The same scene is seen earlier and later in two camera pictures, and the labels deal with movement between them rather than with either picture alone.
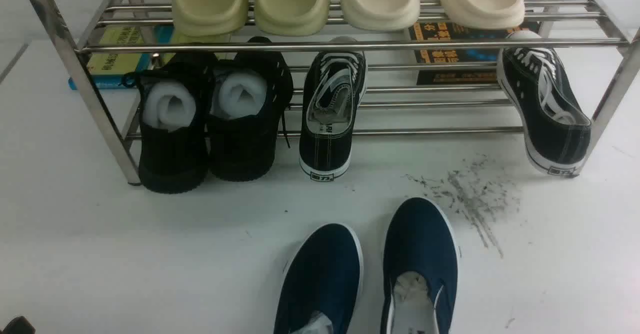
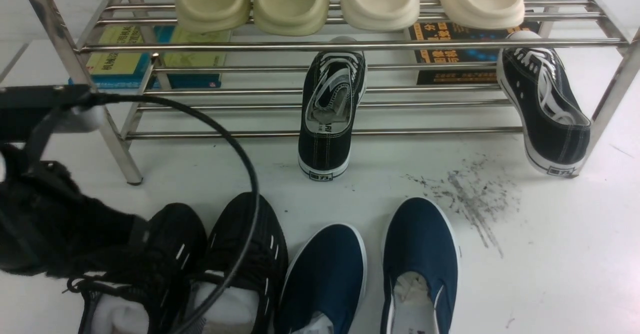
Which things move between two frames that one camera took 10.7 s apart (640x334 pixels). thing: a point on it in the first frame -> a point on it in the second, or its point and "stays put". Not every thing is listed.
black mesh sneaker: [249, 94] -> [244, 304]
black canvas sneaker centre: [335, 87] stays put
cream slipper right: [480, 1] stays put
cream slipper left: [382, 2] stays put
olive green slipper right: [292, 4] stays put
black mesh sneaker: [174, 95] -> [153, 293]
